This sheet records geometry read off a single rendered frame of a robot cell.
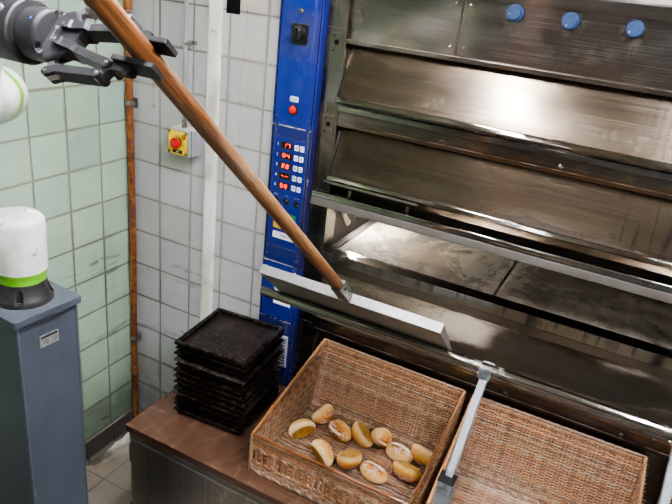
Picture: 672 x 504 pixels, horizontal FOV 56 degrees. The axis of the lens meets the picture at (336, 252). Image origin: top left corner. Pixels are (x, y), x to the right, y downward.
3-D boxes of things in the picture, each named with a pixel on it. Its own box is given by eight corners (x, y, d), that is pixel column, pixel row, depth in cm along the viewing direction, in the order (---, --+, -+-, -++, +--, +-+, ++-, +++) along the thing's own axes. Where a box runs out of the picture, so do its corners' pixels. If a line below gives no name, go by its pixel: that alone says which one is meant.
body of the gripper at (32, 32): (67, 26, 95) (113, 36, 92) (38, 73, 93) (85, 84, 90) (32, -10, 89) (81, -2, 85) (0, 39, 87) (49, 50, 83)
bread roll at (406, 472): (417, 473, 204) (412, 489, 204) (425, 470, 209) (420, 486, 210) (390, 459, 209) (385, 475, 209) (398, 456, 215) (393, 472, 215)
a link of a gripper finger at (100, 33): (76, 46, 90) (79, 38, 91) (141, 47, 87) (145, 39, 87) (57, 27, 87) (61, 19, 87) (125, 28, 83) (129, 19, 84)
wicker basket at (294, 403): (316, 396, 248) (323, 335, 237) (454, 453, 226) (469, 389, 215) (244, 470, 208) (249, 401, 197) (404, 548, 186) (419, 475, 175)
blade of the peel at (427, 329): (440, 333, 161) (444, 323, 162) (258, 272, 182) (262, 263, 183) (455, 364, 193) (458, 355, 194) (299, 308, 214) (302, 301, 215)
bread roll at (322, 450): (322, 469, 213) (334, 459, 216) (329, 469, 208) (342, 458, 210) (306, 444, 214) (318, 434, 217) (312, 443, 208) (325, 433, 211)
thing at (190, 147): (179, 149, 243) (179, 123, 239) (200, 155, 239) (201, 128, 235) (166, 153, 237) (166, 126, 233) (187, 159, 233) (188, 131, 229)
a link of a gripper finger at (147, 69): (112, 53, 83) (109, 57, 83) (153, 62, 80) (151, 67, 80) (125, 67, 86) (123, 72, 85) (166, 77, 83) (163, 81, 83)
